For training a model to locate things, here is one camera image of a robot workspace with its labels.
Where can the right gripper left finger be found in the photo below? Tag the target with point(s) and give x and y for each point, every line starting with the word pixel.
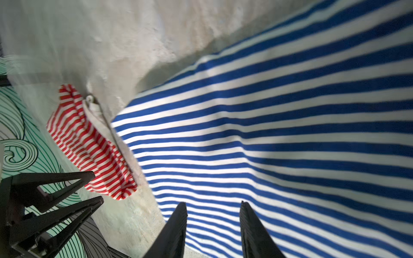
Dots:
pixel 170 243

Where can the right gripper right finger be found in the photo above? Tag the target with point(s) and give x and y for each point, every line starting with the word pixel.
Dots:
pixel 256 241

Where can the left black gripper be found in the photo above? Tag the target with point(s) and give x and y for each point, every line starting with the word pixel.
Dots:
pixel 29 237

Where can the red white striped tank top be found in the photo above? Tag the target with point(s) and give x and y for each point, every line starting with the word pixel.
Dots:
pixel 87 149

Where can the navy white striped tank top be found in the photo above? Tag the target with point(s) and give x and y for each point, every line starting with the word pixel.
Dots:
pixel 310 122

